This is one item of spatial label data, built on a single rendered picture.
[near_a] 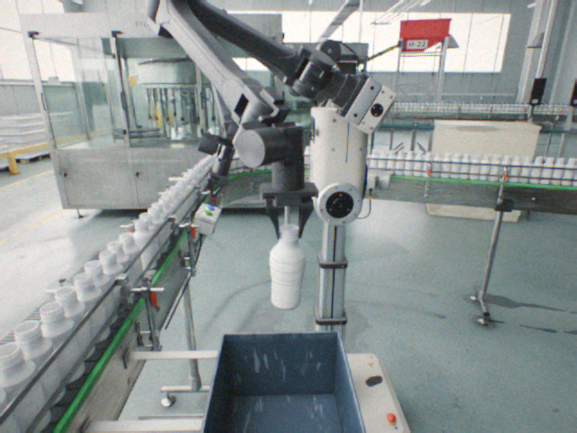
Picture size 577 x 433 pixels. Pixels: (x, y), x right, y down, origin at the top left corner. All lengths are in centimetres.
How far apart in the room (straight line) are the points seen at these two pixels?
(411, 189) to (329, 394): 175
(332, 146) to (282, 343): 61
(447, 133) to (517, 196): 228
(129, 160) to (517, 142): 465
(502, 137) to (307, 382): 426
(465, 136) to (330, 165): 380
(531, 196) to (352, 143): 176
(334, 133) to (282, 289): 61
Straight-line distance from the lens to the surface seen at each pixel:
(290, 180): 60
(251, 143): 54
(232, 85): 67
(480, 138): 490
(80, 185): 506
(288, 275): 67
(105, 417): 97
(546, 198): 276
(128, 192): 483
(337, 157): 115
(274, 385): 109
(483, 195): 265
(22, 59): 1353
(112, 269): 100
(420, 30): 761
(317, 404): 110
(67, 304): 86
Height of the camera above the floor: 155
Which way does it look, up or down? 20 degrees down
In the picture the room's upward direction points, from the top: straight up
